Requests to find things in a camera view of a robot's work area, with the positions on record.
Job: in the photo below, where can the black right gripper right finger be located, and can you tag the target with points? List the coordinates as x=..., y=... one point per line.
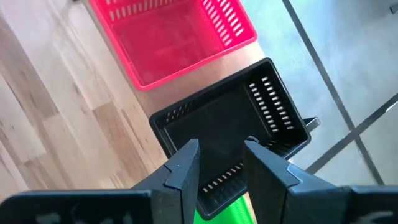
x=280, y=193

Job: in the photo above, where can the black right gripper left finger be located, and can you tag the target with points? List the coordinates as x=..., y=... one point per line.
x=174, y=193

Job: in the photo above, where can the green plastic basket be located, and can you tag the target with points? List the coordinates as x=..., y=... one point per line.
x=227, y=216

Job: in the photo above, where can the black plastic basket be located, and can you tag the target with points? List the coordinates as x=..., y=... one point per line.
x=217, y=118

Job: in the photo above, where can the red plastic basket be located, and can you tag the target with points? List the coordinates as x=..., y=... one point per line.
x=168, y=43

